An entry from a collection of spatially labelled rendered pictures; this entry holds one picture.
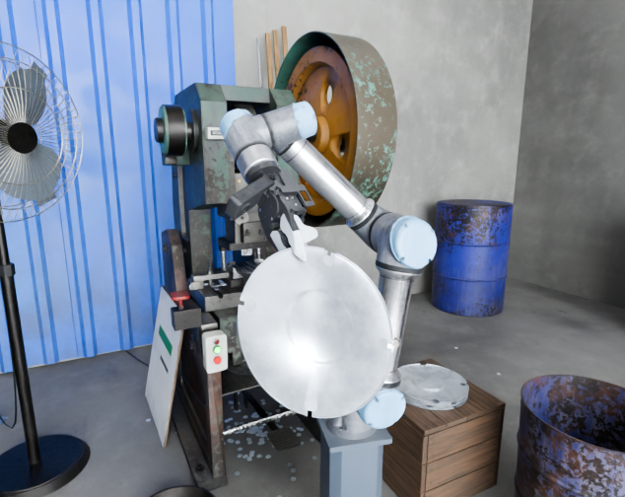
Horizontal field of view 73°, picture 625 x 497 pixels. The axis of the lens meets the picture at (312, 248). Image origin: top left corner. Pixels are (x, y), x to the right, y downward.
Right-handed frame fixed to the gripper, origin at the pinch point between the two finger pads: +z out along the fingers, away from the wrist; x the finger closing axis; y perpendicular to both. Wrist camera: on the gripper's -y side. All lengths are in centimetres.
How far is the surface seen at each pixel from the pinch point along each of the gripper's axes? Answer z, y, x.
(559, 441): 56, 77, 29
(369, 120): -60, 72, 17
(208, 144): -79, 26, 48
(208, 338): -19, 13, 80
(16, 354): -50, -39, 128
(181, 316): -30, 8, 82
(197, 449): 6, 16, 139
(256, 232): -54, 44, 71
